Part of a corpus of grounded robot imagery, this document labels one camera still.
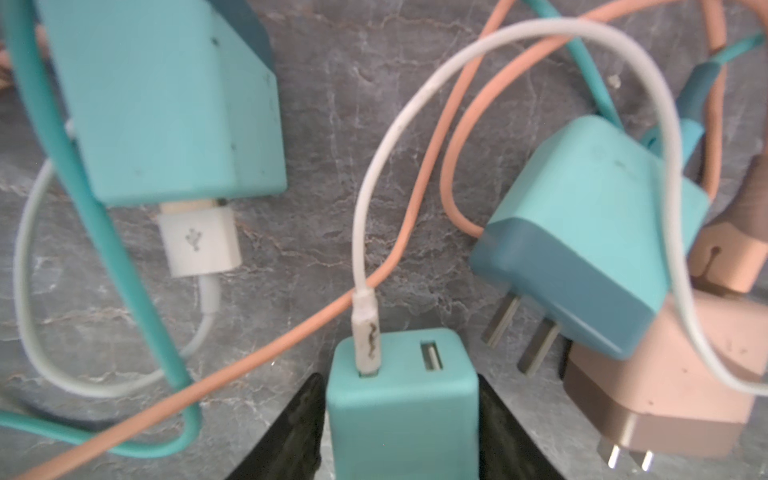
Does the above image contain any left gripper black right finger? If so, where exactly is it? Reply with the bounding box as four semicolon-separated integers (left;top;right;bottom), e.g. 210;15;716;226
478;375;564;480

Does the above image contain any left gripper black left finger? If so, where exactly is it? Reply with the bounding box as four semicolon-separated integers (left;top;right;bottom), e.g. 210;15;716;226
226;373;326;480

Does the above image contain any teal charger plug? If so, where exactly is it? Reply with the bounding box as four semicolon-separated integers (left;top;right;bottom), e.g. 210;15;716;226
469;114;712;378
326;328;479;479
36;0;287;206

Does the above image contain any pink charger plug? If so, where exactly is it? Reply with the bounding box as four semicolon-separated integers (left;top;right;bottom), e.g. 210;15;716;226
563;292;767;471

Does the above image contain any pink multi-head cable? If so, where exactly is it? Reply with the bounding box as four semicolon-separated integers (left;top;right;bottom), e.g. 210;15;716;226
11;0;768;480

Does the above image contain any teal multi-head cable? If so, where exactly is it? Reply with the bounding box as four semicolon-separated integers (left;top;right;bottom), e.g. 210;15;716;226
0;0;768;460

